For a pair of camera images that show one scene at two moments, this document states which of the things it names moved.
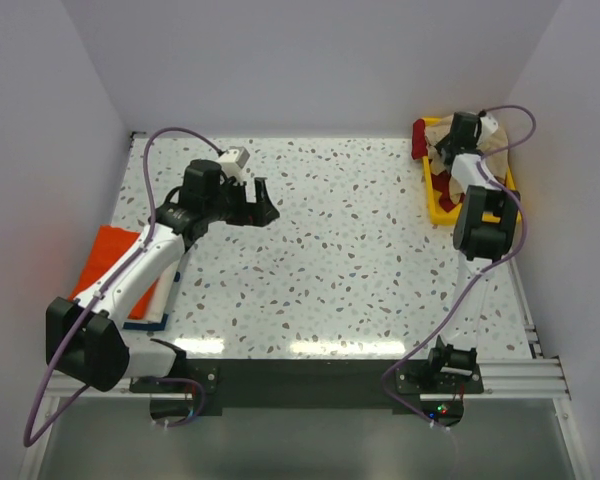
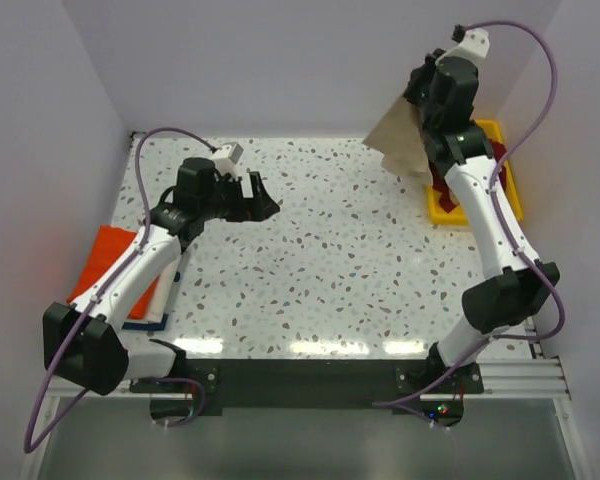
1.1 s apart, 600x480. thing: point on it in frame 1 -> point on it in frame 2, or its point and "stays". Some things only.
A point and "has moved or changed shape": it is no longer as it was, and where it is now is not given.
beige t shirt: [494, 140] has moved or changed shape
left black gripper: [246, 209] stays
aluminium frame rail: [503, 379] stays
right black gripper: [442, 144] -> [429, 68]
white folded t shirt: [160, 299] stays
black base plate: [312, 383] stays
